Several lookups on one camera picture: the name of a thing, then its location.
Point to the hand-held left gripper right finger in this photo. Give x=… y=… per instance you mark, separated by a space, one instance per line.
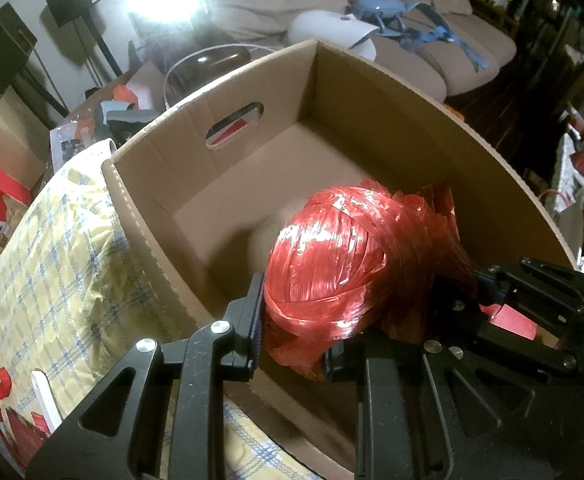
x=387 y=385

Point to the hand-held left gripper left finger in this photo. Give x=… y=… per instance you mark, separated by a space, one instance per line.
x=257 y=310

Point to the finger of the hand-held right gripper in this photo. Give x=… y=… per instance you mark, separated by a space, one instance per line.
x=522 y=355
x=547 y=290

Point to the red plastic twine ball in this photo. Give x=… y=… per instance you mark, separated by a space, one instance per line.
x=332 y=270

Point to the cardboard box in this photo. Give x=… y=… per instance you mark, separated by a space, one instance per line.
x=372 y=125

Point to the red lint brush white frame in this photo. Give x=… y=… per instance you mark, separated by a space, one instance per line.
x=44 y=400

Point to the cluttered white table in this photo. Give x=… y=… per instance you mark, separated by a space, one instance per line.
x=572 y=160

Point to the orange plastic crate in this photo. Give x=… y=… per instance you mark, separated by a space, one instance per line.
x=454 y=112

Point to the yellow plaid tablecloth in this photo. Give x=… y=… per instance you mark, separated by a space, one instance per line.
x=47 y=270

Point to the teal grey tool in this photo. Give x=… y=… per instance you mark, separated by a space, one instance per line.
x=122 y=117

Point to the dark round side table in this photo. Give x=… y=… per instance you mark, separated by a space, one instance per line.
x=207 y=67

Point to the clear plastic packet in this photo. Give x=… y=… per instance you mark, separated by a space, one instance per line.
x=69 y=142

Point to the beige sofa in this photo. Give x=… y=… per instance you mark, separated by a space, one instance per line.
x=412 y=65

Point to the white dome device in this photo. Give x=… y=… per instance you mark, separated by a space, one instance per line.
x=322 y=27

